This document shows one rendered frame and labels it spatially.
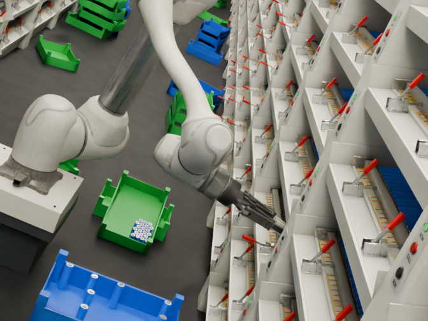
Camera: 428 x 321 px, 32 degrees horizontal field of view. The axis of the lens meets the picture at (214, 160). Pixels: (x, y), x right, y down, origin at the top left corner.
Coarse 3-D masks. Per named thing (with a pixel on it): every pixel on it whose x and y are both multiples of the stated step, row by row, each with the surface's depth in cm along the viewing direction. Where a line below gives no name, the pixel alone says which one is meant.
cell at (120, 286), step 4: (120, 284) 167; (116, 288) 167; (120, 288) 167; (116, 292) 167; (120, 292) 168; (112, 296) 168; (116, 296) 168; (112, 300) 168; (116, 300) 168; (108, 304) 169; (112, 304) 168; (116, 304) 169; (112, 308) 169
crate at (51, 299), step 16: (64, 256) 167; (80, 272) 170; (48, 288) 166; (80, 288) 171; (96, 288) 171; (112, 288) 171; (128, 288) 171; (48, 304) 161; (64, 304) 163; (96, 304) 168; (128, 304) 172; (144, 304) 172; (160, 304) 172; (176, 304) 170; (32, 320) 152; (48, 320) 152; (64, 320) 152; (80, 320) 151; (96, 320) 163; (112, 320) 165; (128, 320) 168; (144, 320) 170; (176, 320) 166
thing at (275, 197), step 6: (276, 192) 242; (276, 198) 238; (270, 204) 236; (276, 204) 233; (276, 210) 229; (276, 216) 225; (270, 234) 216; (276, 234) 213; (270, 240) 212; (276, 240) 211
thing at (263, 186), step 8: (256, 184) 247; (264, 184) 247; (272, 184) 247; (280, 184) 247; (256, 192) 247; (264, 192) 248; (280, 192) 246; (264, 200) 242; (256, 224) 223; (256, 232) 218; (264, 232) 218; (256, 240) 213; (264, 240) 214; (272, 240) 214; (256, 248) 209; (256, 256) 206; (264, 256) 204; (256, 264) 203; (264, 264) 190; (256, 272) 199; (256, 280) 196
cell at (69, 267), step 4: (68, 264) 166; (72, 264) 167; (64, 268) 166; (68, 268) 166; (72, 268) 166; (64, 272) 166; (68, 272) 166; (64, 276) 166; (68, 276) 167; (60, 280) 167; (64, 280) 167; (60, 284) 167; (64, 284) 167; (60, 288) 167; (64, 288) 168
